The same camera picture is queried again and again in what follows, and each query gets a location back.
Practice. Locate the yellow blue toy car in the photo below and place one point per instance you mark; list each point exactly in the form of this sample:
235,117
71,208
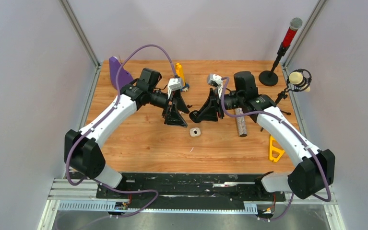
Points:
179,71

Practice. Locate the yellow plastic handle tool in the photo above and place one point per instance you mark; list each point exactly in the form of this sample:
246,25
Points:
275,153

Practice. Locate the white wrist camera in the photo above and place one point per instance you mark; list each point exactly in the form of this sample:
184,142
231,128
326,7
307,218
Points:
174,84
214,80

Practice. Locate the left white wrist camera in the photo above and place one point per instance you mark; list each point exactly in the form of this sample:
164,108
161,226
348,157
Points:
174,84

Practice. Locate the beige microphone shock mount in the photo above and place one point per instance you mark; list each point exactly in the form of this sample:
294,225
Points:
298,81

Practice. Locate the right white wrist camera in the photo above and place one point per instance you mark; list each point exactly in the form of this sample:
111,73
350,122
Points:
214,80

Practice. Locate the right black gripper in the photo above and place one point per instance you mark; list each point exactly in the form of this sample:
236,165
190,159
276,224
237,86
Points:
209,111

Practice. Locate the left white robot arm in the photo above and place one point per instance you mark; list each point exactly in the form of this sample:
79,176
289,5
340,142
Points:
83,148

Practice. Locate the glitter silver microphone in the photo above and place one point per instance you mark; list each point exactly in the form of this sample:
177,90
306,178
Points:
241,123

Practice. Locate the black earbud charging case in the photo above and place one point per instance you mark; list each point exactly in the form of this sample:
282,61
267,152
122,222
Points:
194,116

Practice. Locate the white earbud charging case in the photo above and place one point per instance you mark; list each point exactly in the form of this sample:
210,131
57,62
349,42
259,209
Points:
195,132

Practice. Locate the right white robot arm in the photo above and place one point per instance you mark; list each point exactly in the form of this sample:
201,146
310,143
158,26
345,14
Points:
314,168

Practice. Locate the red microphone on stand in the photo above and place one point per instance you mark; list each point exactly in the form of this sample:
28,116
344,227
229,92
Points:
268,77

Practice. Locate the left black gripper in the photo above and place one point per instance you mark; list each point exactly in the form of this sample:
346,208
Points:
173,117

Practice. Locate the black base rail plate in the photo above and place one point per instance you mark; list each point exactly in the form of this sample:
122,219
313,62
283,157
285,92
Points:
181,192

